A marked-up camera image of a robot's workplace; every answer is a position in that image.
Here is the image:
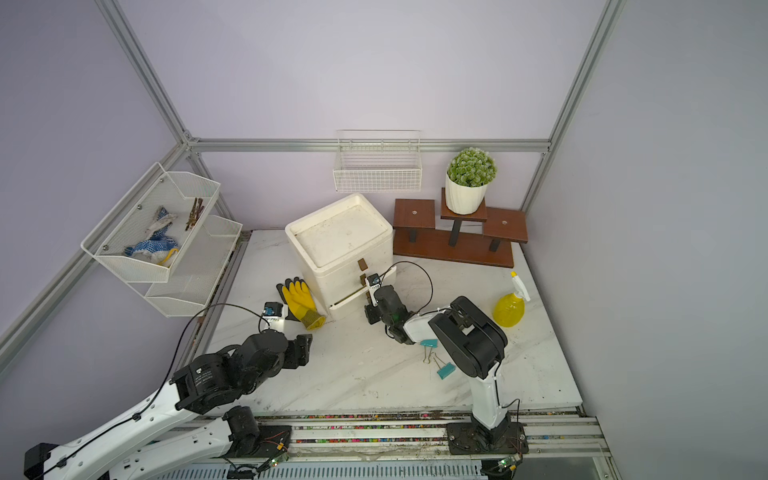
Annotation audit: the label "white bottom drawer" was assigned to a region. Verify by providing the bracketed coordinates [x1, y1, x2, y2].
[328, 273, 371, 321]

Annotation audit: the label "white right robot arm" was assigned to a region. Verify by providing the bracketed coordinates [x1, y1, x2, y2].
[365, 285, 508, 432]

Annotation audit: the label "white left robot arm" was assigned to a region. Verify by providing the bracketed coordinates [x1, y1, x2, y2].
[24, 329, 312, 479]

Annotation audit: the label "white three-drawer cabinet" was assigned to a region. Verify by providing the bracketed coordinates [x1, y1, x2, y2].
[285, 193, 394, 317]

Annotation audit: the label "yellow black work glove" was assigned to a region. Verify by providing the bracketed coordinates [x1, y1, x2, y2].
[276, 277, 326, 331]

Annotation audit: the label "white mesh lower bin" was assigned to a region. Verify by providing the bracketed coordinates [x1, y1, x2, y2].
[130, 215, 242, 317]

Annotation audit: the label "white mesh bin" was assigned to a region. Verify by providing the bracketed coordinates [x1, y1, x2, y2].
[81, 163, 220, 283]
[130, 215, 242, 317]

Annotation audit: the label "yellow spray bottle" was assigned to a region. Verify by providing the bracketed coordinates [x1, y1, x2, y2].
[493, 271, 531, 328]

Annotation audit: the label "brown wooden stepped shelf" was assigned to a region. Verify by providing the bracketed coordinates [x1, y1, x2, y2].
[393, 193, 528, 268]

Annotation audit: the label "blue white cloth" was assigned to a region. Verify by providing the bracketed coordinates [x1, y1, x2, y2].
[123, 206, 180, 266]

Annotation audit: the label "green plant in white pot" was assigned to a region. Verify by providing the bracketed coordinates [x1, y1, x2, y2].
[445, 147, 497, 215]

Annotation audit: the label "brown wooden clothespins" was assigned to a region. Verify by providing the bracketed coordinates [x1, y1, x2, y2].
[185, 197, 204, 231]

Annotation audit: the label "white mesh upper bin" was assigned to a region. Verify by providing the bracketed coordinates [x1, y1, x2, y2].
[81, 163, 220, 283]

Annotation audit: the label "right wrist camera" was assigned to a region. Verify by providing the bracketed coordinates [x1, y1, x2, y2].
[365, 273, 383, 307]

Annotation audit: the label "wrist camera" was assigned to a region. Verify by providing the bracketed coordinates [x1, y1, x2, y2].
[365, 273, 383, 307]
[260, 302, 287, 332]

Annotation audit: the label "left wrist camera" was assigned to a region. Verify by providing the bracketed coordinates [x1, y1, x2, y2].
[260, 302, 287, 332]

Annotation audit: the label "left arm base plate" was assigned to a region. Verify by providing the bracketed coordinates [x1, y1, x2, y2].
[222, 406, 292, 459]

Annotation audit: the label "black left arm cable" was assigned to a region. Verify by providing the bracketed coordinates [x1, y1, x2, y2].
[35, 302, 271, 480]

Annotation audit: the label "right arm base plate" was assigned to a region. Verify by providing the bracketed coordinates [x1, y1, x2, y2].
[446, 416, 529, 455]

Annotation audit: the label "white wire wall basket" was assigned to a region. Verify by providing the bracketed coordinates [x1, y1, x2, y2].
[333, 129, 423, 193]

